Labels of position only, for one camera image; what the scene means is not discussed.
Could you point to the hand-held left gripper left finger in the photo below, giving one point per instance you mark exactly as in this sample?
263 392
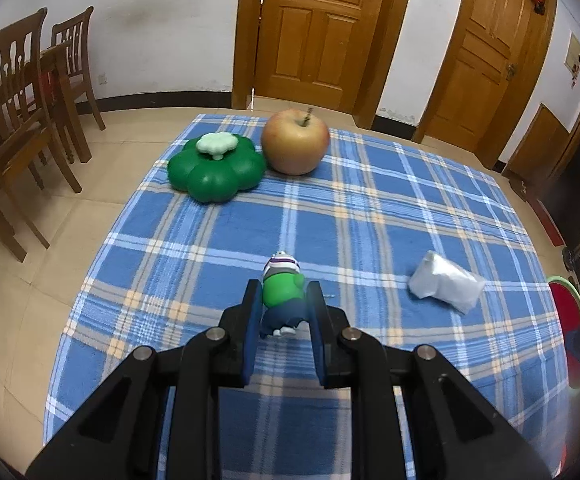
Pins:
249 330

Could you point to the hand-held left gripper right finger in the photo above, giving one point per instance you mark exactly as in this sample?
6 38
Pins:
319 340

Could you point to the red bucket with green rim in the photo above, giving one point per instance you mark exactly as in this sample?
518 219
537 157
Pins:
567 310

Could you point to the green toy figure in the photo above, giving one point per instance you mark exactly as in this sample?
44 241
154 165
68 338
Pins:
282 290

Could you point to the blue plaid tablecloth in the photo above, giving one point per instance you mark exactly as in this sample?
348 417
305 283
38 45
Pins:
369 220

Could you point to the red doormat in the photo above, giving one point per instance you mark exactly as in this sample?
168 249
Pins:
549 222

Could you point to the white plastic packet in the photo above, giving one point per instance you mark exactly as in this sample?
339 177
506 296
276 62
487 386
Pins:
444 282

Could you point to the green flower-shaped container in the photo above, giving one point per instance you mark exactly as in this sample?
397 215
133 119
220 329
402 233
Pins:
220 172

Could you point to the red yellow apple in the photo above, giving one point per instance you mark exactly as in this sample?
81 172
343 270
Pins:
295 140

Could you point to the low wooden panel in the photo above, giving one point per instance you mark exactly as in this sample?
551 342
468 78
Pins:
537 145

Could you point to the wooden panel door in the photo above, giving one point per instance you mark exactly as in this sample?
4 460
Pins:
315 30

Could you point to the wooden chair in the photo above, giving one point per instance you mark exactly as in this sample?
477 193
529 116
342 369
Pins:
10 110
75 70

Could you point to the paper wall notice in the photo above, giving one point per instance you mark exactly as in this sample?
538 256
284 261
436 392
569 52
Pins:
574 57

